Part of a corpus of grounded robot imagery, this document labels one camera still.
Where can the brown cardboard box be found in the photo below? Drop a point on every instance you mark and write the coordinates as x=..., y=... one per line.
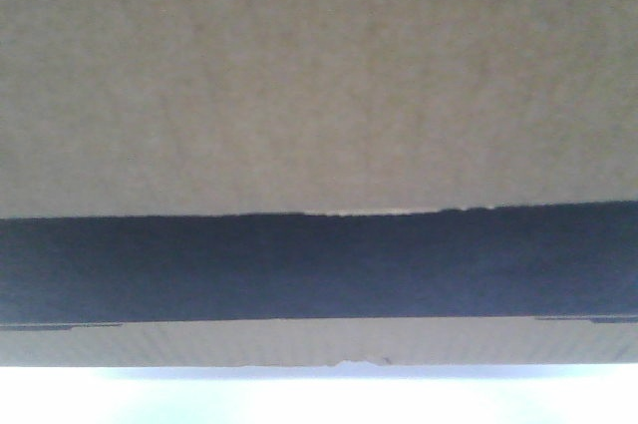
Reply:
x=308, y=182

